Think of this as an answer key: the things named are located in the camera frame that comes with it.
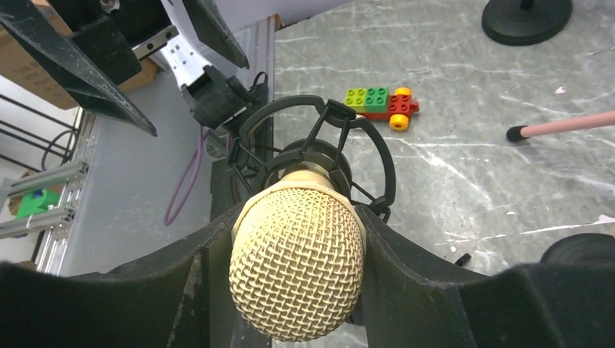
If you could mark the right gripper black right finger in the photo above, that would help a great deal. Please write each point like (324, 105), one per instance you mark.
(413, 298)

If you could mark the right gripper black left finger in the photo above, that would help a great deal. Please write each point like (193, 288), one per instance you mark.
(177, 296)

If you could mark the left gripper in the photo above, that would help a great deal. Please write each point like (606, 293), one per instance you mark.
(108, 41)

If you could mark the yellow microphone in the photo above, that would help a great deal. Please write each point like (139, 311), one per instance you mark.
(296, 265)

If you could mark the black shock mount tripod stand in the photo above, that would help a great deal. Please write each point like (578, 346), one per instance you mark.
(323, 149)

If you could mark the black round-base mic stand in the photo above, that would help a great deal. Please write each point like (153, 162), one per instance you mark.
(525, 22)
(581, 249)

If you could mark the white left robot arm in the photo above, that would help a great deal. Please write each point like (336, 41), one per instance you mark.
(212, 97)

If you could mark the pink music stand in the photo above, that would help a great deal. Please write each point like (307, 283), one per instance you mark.
(523, 132)

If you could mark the cardboard box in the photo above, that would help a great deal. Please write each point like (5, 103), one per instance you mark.
(19, 67)

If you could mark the green plastic part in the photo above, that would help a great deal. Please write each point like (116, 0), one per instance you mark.
(36, 202)

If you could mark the colourful toy block car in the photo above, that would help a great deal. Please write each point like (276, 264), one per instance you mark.
(380, 104)

